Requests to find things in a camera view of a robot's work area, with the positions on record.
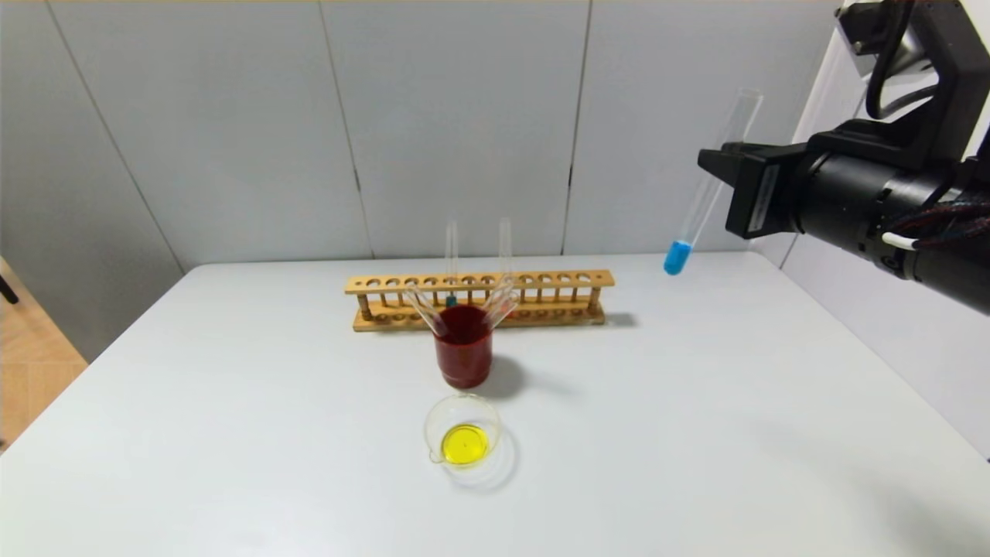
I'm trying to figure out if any red plastic cup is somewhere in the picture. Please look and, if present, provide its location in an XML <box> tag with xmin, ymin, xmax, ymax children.
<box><xmin>433</xmin><ymin>305</ymin><xmax>494</xmax><ymax>390</ymax></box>

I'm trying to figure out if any yellow pigment glass test tube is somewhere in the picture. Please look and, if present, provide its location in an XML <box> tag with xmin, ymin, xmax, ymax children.
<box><xmin>405</xmin><ymin>282</ymin><xmax>451</xmax><ymax>340</ymax></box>

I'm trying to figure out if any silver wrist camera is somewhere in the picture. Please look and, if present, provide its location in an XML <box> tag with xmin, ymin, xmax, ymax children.
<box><xmin>838</xmin><ymin>0</ymin><xmax>941</xmax><ymax>78</ymax></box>

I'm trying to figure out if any red pigment glass test tube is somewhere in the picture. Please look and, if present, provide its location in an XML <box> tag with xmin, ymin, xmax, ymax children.
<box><xmin>499</xmin><ymin>218</ymin><xmax>514</xmax><ymax>320</ymax></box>

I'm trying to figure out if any empty glass test tube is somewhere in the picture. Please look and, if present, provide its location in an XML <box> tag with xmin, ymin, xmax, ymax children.
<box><xmin>481</xmin><ymin>275</ymin><xmax>521</xmax><ymax>330</ymax></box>

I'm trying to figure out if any black looped camera cable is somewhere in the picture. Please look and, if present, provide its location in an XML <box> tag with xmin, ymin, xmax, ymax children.
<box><xmin>864</xmin><ymin>0</ymin><xmax>943</xmax><ymax>121</ymax></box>

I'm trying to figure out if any wooden test tube rack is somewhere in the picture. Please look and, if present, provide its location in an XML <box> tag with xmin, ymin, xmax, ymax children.
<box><xmin>344</xmin><ymin>269</ymin><xmax>616</xmax><ymax>332</ymax></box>

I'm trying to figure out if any blue pigment glass test tube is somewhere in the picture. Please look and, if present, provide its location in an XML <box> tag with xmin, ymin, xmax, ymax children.
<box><xmin>444</xmin><ymin>220</ymin><xmax>459</xmax><ymax>309</ymax></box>
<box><xmin>663</xmin><ymin>87</ymin><xmax>763</xmax><ymax>277</ymax></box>

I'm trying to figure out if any clear glass beaker dish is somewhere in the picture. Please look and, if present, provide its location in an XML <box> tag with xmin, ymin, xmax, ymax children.
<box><xmin>423</xmin><ymin>393</ymin><xmax>517</xmax><ymax>490</ymax></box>

